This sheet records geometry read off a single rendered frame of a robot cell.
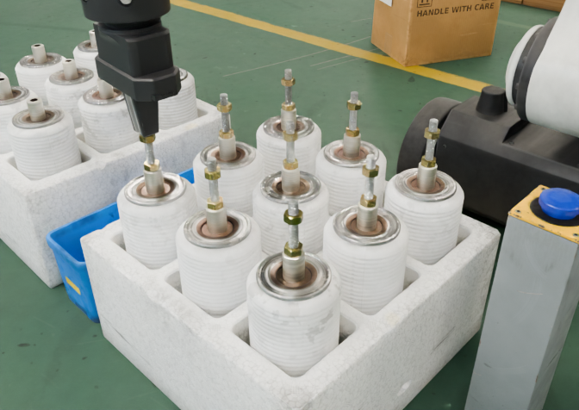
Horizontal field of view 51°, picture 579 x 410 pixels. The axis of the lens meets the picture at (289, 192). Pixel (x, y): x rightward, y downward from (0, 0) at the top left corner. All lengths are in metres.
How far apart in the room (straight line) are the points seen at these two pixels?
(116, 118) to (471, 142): 0.58
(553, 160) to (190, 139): 0.59
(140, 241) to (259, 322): 0.22
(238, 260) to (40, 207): 0.40
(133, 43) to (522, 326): 0.49
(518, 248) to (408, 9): 1.25
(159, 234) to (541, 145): 0.62
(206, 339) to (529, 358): 0.34
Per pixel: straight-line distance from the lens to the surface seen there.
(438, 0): 1.84
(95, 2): 0.64
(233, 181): 0.79
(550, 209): 0.62
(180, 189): 0.75
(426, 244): 0.76
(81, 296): 0.95
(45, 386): 0.90
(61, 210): 0.99
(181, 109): 1.08
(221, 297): 0.68
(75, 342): 0.95
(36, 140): 0.97
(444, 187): 0.76
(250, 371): 0.62
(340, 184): 0.79
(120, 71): 0.67
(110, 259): 0.78
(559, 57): 0.83
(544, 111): 0.84
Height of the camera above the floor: 0.65
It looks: 32 degrees down
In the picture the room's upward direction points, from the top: 1 degrees counter-clockwise
